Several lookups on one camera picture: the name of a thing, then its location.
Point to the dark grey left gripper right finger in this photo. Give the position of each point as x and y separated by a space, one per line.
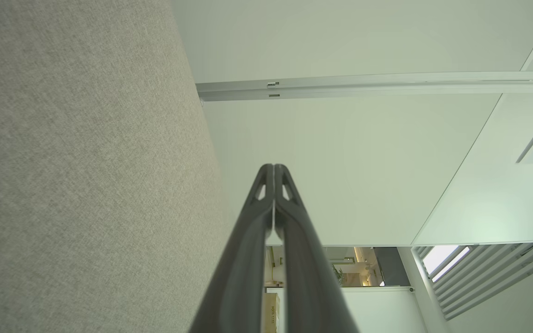
308 286

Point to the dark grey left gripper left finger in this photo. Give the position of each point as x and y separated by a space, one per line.
238 286

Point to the green potted plant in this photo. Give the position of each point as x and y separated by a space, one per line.
338 275

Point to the brown cardboard box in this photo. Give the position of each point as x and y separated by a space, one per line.
271 314

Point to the white window blind slats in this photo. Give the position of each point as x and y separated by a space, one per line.
488 277

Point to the grey fabric sofa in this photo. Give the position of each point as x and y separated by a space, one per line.
86 162

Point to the grey metal frame bar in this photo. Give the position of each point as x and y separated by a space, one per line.
387 83

